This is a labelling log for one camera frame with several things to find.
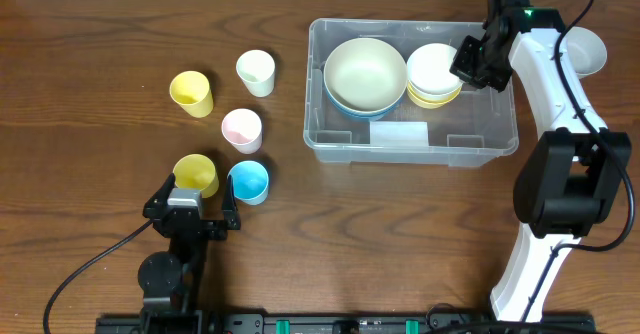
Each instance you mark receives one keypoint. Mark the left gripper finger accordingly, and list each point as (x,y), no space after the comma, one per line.
(229,207)
(159,199)

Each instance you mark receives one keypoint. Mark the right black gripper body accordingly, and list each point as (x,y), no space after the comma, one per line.
(473,62)

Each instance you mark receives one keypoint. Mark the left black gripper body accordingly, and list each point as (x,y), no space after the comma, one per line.
(191,225)

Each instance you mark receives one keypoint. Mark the white small bowl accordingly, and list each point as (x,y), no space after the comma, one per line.
(429,72)

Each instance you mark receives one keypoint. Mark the yellow small bowl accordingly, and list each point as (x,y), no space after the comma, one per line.
(428,104)

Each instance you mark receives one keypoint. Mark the grey small bowl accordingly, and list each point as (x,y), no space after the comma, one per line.
(587,52)

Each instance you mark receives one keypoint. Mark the cream large bowl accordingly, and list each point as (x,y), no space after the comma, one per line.
(365,76)

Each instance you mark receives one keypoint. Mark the dark blue bowl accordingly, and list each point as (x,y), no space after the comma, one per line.
(366,117)
(331,99)

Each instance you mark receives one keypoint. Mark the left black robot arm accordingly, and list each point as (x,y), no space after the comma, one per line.
(170,279)

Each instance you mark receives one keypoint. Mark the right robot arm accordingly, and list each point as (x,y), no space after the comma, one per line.
(570,180)

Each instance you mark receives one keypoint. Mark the clear plastic storage container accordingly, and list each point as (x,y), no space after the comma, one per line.
(476,127)

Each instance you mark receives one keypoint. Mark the light blue cup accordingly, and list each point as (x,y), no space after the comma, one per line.
(250,180)

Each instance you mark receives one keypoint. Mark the yellow cup lower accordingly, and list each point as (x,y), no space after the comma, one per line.
(196,171)

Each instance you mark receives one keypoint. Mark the yellow cup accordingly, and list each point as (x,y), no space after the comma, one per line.
(196,171)
(191,90)

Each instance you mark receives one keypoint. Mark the pink cup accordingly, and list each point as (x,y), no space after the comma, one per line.
(243,129)

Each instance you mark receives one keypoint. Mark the yellow cup upper left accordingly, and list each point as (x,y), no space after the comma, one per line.
(191,90)

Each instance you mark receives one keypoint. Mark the white label sticker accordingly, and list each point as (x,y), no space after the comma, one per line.
(399,134)

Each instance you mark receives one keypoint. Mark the pale green cup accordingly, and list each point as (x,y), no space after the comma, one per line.
(256,69)

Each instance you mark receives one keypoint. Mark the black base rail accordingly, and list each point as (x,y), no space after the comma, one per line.
(442,320)

